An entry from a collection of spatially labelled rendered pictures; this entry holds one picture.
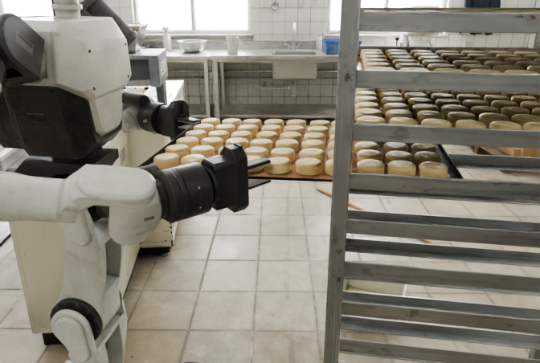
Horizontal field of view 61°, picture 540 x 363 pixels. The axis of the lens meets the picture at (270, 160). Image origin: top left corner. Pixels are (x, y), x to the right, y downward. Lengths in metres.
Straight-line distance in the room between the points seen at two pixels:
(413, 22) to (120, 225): 0.55
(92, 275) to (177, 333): 1.04
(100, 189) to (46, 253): 1.40
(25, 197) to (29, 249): 1.37
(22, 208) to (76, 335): 0.68
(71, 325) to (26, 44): 0.73
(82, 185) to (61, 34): 0.41
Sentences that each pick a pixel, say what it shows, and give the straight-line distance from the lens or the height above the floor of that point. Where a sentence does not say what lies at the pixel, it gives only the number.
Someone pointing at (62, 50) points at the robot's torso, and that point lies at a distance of 1.01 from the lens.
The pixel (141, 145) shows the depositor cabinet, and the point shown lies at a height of 0.71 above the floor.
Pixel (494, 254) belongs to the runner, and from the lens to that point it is 1.42.
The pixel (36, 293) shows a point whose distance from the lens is 2.19.
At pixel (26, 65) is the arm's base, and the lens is 0.94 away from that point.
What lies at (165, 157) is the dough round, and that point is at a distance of 0.93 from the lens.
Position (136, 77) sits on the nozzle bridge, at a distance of 2.53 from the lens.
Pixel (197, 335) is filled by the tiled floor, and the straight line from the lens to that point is 2.24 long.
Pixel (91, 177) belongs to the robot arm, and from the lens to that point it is 0.70.
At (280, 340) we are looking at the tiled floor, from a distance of 2.19.
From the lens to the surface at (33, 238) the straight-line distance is 2.06.
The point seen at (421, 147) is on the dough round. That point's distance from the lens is 0.98.
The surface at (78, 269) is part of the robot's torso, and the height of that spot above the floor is 0.79.
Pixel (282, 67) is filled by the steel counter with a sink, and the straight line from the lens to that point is 5.04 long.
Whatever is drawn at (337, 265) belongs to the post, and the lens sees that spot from 0.86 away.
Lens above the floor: 1.44
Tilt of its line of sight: 20 degrees down
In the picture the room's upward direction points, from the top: straight up
